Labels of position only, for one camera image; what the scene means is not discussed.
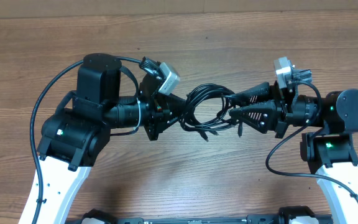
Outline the right camera cable black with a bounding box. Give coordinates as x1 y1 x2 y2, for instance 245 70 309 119
265 79 358 224

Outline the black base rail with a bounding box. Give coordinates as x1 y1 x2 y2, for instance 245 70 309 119
67 206 334 224

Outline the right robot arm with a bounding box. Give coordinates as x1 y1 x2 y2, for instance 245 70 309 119
229 81 358 223

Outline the left camera cable black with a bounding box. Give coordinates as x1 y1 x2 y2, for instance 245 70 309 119
29 55 142 224

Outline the camera cable black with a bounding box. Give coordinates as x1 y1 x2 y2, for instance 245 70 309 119
29 55 142 224
265 79 358 224

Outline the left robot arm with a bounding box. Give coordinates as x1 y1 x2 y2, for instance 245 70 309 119
19 53 185 223

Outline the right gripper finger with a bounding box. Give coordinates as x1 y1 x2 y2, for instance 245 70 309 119
229 82 270 105
229 100 278 134

